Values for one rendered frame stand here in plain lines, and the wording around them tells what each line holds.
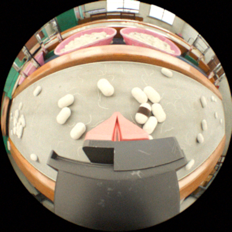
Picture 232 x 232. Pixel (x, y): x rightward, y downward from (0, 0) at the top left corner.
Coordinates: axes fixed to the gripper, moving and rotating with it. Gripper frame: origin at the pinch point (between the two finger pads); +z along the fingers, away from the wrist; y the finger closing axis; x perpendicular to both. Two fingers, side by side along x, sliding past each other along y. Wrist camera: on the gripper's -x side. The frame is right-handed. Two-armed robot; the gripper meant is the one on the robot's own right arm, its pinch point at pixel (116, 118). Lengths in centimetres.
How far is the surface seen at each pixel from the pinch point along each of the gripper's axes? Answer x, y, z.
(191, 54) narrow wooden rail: -30, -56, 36
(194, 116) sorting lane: 1.0, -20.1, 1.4
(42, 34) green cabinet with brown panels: -79, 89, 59
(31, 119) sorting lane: 1.2, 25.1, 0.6
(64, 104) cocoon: -1.9, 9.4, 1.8
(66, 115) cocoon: -0.4, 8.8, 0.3
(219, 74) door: -117, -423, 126
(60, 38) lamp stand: -32, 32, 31
